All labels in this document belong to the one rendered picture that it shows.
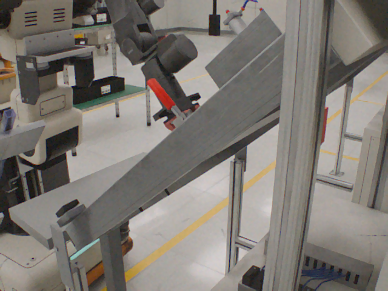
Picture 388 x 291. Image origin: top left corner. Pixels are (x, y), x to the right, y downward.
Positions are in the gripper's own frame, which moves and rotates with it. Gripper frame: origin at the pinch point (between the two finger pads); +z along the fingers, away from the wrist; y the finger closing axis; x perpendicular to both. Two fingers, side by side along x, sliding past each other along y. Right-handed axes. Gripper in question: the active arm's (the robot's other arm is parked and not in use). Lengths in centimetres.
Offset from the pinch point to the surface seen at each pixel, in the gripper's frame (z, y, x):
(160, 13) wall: -388, 776, 559
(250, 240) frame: 41, 50, 46
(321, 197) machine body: 33, 46, 7
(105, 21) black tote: -131, 159, 160
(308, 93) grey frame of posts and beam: 3.3, -25.1, -38.4
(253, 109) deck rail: 1.6, -21.1, -29.1
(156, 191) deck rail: 4.6, -21.1, -5.2
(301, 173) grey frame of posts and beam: 10.7, -25.1, -32.9
